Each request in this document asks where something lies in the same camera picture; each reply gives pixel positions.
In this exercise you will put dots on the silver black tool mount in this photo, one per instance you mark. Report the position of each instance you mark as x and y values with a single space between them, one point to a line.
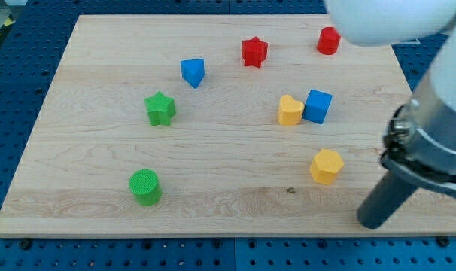
420 142

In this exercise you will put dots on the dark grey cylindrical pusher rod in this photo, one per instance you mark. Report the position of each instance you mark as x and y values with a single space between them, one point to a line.
386 197

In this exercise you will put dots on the yellow hexagon block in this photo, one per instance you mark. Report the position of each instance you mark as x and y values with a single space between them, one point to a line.
326 166

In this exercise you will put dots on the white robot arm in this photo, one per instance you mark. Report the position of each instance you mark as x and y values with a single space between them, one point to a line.
374 23

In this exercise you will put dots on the blue cube block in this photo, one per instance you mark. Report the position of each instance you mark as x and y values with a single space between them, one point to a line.
316 106

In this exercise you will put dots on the red hexagon block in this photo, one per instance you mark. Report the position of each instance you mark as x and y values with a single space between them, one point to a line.
329 40

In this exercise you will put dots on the yellow heart block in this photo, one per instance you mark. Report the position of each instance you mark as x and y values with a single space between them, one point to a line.
289 111

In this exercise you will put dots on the red star block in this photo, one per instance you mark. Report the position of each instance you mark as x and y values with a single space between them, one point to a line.
254 52

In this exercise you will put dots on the light wooden board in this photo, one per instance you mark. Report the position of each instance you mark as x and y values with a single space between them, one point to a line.
226 167

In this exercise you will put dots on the blue triangle block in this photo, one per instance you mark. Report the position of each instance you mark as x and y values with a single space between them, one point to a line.
193 71

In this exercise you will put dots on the green cylinder block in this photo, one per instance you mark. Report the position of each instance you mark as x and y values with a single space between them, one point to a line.
145 187

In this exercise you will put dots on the green star block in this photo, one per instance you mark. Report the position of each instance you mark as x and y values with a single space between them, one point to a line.
160 109

